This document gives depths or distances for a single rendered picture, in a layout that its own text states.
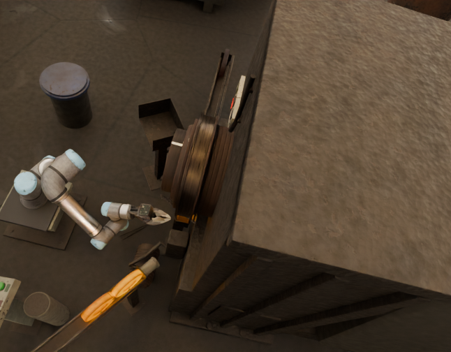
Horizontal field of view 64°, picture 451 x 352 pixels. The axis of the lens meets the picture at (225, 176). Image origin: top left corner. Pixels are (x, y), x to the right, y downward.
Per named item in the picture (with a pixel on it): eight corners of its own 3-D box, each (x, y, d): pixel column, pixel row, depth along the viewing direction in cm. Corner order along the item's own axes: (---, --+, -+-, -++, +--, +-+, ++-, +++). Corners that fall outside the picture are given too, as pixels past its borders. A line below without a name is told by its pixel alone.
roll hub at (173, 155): (184, 151, 176) (190, 118, 152) (169, 202, 163) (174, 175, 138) (173, 148, 176) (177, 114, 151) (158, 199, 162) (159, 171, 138)
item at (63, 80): (102, 105, 293) (95, 68, 255) (87, 137, 278) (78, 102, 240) (63, 94, 290) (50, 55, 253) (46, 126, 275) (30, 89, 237)
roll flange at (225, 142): (224, 156, 191) (246, 100, 149) (205, 239, 168) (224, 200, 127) (206, 151, 190) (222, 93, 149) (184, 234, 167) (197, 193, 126)
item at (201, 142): (206, 151, 190) (222, 93, 149) (184, 234, 167) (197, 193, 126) (194, 147, 189) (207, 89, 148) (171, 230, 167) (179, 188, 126)
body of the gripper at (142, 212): (147, 218, 176) (125, 214, 178) (153, 224, 183) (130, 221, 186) (152, 204, 180) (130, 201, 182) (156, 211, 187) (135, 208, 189)
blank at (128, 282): (144, 270, 167) (139, 265, 167) (116, 293, 159) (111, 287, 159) (142, 279, 180) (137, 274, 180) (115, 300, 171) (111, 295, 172)
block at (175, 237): (187, 246, 198) (192, 232, 177) (183, 260, 194) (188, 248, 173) (168, 242, 197) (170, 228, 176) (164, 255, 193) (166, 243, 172)
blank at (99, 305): (115, 293, 159) (111, 288, 159) (84, 318, 150) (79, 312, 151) (115, 301, 171) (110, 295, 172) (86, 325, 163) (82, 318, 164)
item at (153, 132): (165, 155, 284) (170, 97, 221) (176, 184, 275) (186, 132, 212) (139, 162, 277) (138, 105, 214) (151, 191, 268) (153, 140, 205)
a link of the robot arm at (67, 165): (26, 171, 208) (50, 166, 166) (46, 154, 216) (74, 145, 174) (41, 186, 213) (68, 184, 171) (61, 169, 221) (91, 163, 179)
